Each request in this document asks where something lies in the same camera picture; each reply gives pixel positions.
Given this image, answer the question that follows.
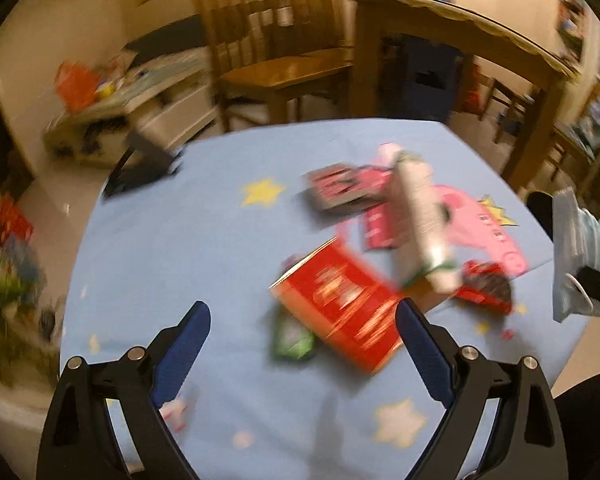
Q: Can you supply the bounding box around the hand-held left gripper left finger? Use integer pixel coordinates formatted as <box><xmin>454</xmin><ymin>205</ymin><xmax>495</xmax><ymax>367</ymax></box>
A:
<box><xmin>37</xmin><ymin>301</ymin><xmax>211</xmax><ymax>480</ymax></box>

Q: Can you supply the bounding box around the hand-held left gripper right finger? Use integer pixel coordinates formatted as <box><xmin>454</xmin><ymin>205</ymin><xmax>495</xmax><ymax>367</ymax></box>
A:
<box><xmin>395</xmin><ymin>298</ymin><xmax>570</xmax><ymax>480</ymax></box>

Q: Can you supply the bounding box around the red and black packet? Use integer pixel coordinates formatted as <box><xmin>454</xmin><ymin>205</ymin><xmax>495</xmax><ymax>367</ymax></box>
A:
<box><xmin>454</xmin><ymin>259</ymin><xmax>515</xmax><ymax>315</ymax></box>

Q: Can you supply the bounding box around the blue star-print tablecloth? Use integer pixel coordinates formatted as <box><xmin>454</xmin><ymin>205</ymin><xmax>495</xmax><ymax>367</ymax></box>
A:
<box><xmin>59</xmin><ymin>119</ymin><xmax>596</xmax><ymax>480</ymax></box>

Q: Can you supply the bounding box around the red carton box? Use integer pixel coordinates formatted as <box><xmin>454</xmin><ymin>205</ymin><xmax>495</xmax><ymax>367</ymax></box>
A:
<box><xmin>269</xmin><ymin>236</ymin><xmax>407</xmax><ymax>375</ymax></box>

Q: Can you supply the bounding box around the wooden chair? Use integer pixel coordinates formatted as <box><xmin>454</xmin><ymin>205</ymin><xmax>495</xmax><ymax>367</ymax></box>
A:
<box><xmin>187</xmin><ymin>0</ymin><xmax>355</xmax><ymax>137</ymax></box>
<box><xmin>279</xmin><ymin>0</ymin><xmax>356</xmax><ymax>56</ymax></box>
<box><xmin>479</xmin><ymin>77</ymin><xmax>538</xmax><ymax>147</ymax></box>

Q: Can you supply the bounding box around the green snack packet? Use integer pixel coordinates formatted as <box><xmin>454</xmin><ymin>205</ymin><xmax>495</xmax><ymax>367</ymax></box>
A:
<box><xmin>271</xmin><ymin>305</ymin><xmax>317</xmax><ymax>362</ymax></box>

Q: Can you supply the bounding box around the white tube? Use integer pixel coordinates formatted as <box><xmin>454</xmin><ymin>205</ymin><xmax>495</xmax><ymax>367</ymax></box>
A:
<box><xmin>389</xmin><ymin>151</ymin><xmax>465</xmax><ymax>294</ymax></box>

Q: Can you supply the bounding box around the person's dark pants leg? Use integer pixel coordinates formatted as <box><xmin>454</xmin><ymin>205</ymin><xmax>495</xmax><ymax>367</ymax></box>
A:
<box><xmin>554</xmin><ymin>371</ymin><xmax>600</xmax><ymax>480</ymax></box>

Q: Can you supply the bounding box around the pink paper packet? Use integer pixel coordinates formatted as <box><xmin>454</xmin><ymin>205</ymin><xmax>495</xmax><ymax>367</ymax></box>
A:
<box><xmin>361</xmin><ymin>199</ymin><xmax>406</xmax><ymax>252</ymax></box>

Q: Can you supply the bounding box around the small pink wrapper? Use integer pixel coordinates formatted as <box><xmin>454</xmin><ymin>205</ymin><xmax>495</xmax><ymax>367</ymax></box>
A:
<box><xmin>376</xmin><ymin>143</ymin><xmax>407</xmax><ymax>167</ymax></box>

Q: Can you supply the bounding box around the pink and black packet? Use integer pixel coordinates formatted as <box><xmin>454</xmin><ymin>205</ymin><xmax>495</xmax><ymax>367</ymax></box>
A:
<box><xmin>304</xmin><ymin>162</ymin><xmax>388</xmax><ymax>217</ymax></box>

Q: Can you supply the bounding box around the black folding stool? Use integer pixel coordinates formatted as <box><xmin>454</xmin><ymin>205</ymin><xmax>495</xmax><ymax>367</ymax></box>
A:
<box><xmin>102</xmin><ymin>131</ymin><xmax>185</xmax><ymax>199</ymax></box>

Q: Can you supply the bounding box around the red toy box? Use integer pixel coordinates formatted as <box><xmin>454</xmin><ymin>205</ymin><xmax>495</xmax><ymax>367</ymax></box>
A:
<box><xmin>0</xmin><ymin>194</ymin><xmax>35</xmax><ymax>248</ymax></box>

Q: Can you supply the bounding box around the wooden dining table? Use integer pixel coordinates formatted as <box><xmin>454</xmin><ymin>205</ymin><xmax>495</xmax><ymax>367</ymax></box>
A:
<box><xmin>349</xmin><ymin>0</ymin><xmax>583</xmax><ymax>188</ymax></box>

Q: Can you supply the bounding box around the low white cabinet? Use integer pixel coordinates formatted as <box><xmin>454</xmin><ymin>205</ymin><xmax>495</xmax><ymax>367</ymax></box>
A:
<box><xmin>43</xmin><ymin>45</ymin><xmax>220</xmax><ymax>168</ymax></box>

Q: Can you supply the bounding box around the orange bag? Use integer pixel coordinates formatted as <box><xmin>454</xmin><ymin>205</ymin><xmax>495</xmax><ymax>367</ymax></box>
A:
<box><xmin>54</xmin><ymin>59</ymin><xmax>101</xmax><ymax>112</ymax></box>

